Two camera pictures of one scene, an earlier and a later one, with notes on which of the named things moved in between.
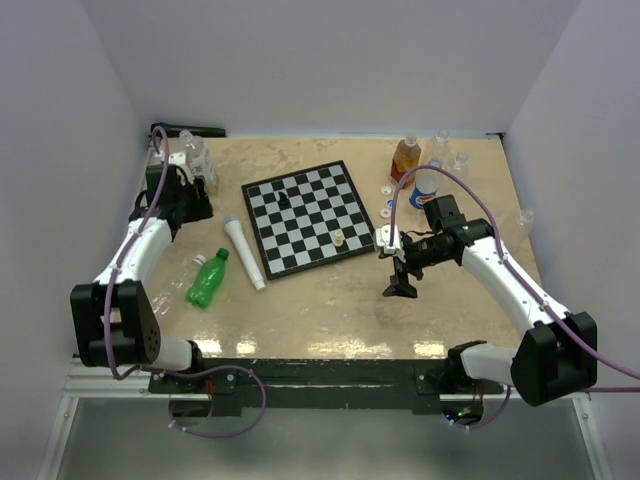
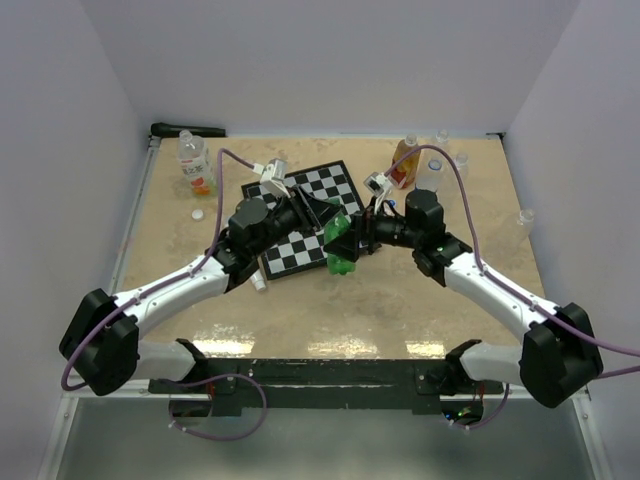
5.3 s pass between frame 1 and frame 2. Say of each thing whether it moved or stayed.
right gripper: moved
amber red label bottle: stayed
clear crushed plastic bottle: stayed
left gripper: moved
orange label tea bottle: stayed
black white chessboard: stayed
